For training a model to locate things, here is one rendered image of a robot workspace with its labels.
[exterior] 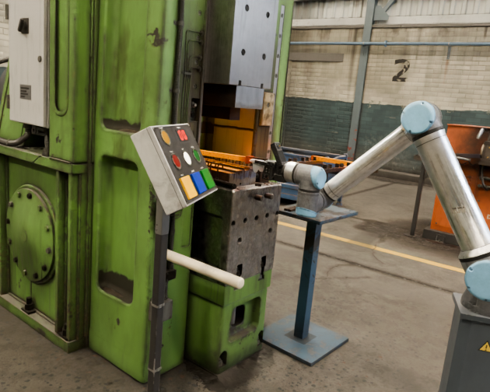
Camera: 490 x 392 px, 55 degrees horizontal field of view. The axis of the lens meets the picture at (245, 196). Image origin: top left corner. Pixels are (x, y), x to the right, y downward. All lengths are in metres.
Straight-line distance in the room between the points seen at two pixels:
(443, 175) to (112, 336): 1.64
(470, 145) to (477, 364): 3.57
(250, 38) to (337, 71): 8.30
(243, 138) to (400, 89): 7.54
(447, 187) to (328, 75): 8.82
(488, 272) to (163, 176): 1.12
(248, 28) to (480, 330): 1.51
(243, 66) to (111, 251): 1.08
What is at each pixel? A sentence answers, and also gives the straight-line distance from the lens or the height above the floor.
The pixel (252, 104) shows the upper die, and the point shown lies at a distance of 2.16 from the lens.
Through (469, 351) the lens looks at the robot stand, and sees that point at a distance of 2.05.
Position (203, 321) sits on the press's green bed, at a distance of 2.34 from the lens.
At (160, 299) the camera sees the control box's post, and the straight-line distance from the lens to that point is 1.83.
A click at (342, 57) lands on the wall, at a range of 10.35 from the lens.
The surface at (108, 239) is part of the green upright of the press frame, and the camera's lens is 2.37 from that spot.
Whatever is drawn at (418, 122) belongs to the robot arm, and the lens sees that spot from 1.77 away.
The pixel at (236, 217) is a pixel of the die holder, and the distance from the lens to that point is 2.09.
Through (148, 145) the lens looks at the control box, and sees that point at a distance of 1.52.
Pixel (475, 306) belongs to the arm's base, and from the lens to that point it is 2.01.
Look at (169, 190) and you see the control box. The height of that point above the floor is 1.00.
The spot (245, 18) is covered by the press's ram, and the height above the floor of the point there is 1.64.
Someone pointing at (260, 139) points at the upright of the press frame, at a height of 1.11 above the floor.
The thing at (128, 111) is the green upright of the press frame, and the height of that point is 1.21.
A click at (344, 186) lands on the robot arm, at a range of 2.04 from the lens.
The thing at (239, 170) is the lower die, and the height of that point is 0.99.
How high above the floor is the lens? 1.31
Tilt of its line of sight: 12 degrees down
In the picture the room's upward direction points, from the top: 5 degrees clockwise
